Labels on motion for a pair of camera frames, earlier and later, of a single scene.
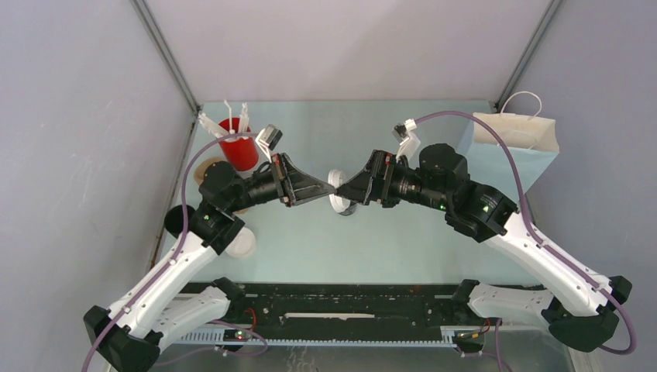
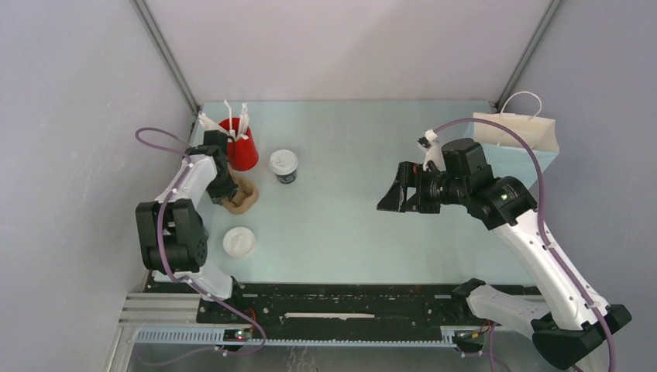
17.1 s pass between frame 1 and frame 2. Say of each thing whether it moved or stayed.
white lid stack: stayed
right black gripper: moved
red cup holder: stayed
